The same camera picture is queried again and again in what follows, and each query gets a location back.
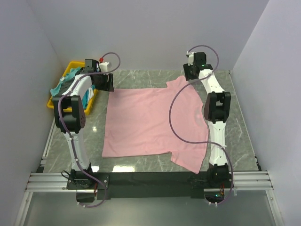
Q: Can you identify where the pink t shirt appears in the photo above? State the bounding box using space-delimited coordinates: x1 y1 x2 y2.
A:
102 76 208 173

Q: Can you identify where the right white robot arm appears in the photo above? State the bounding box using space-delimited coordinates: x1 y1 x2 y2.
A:
183 51 231 188

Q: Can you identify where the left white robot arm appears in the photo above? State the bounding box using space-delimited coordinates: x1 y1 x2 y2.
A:
51 57 114 189

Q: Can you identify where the white t shirt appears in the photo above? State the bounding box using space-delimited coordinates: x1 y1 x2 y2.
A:
87 87 94 95

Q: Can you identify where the teal t shirt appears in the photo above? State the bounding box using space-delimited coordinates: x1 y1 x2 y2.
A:
82 90 94 109

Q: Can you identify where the light green t shirt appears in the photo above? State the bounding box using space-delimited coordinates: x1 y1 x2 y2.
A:
50 67 82 97

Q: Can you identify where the grey t shirt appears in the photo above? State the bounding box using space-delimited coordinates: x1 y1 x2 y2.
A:
60 79 74 91

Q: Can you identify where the black base bar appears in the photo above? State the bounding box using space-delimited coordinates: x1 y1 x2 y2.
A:
65 169 234 202

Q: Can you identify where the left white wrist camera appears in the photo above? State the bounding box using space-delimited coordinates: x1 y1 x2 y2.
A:
98 57 111 72

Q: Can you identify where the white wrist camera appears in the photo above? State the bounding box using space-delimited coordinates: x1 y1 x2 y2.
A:
98 57 111 72
186 51 195 65

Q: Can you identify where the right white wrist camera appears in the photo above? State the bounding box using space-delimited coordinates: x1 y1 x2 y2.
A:
186 51 195 65

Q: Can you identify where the aluminium rail frame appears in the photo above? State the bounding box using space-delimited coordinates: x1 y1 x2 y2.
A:
17 108 284 226

